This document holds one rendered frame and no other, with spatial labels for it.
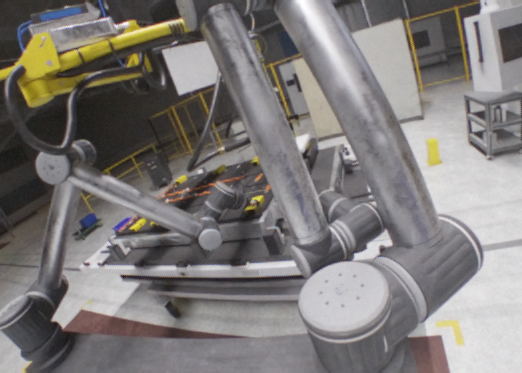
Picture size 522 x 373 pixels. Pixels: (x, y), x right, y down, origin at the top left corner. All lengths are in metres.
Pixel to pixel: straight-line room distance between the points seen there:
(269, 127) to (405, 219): 0.37
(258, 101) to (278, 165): 0.15
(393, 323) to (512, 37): 3.27
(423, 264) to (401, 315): 0.13
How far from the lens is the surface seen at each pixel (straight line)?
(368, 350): 0.59
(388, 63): 5.92
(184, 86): 1.29
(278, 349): 0.97
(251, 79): 0.60
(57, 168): 1.17
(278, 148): 0.60
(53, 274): 1.68
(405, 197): 0.63
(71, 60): 1.16
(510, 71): 3.51
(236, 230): 1.59
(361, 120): 0.61
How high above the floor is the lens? 1.68
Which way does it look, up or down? 21 degrees down
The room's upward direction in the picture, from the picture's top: 22 degrees counter-clockwise
